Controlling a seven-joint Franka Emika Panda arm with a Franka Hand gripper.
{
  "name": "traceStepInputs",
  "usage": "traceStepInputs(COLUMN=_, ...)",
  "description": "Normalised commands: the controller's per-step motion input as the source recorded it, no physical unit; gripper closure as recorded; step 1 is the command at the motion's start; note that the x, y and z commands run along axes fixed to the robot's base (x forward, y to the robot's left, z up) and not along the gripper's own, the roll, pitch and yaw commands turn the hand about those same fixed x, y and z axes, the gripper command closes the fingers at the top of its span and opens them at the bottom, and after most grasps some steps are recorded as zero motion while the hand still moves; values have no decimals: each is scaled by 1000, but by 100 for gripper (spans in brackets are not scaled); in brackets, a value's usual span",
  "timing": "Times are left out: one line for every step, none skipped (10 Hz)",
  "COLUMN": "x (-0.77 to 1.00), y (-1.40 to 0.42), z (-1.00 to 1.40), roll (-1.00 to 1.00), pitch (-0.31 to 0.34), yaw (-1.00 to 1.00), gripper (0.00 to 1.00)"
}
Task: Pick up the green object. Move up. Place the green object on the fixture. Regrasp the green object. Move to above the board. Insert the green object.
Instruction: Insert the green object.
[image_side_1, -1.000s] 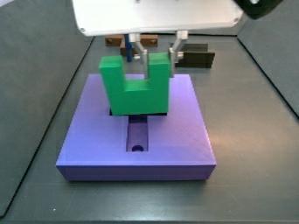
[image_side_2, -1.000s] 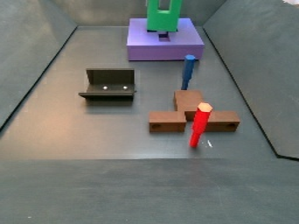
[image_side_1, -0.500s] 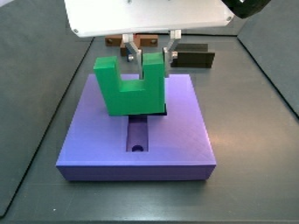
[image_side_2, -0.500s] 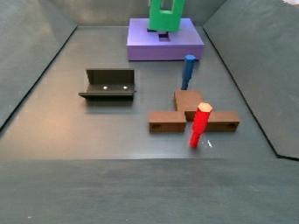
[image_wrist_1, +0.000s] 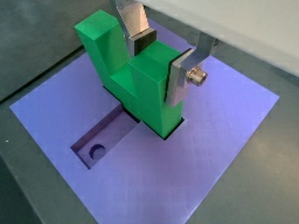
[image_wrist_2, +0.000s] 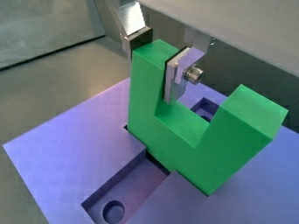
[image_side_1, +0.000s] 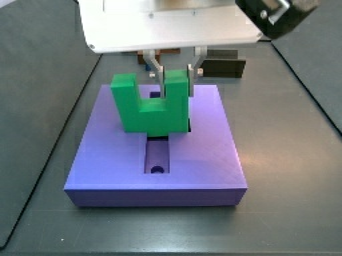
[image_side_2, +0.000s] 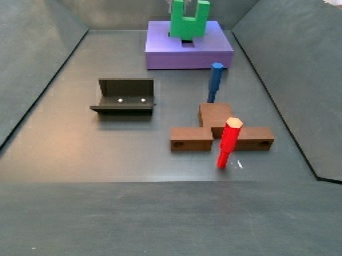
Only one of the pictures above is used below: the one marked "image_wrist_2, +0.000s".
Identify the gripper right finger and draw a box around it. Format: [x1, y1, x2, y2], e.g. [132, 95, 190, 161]
[163, 26, 213, 104]

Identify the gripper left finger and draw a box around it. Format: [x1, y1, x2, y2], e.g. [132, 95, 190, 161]
[114, 0, 155, 62]

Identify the green U-shaped block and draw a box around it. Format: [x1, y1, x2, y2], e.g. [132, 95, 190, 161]
[127, 39, 287, 195]

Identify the purple board with cross slot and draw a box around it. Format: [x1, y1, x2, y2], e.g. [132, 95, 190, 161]
[4, 81, 299, 224]

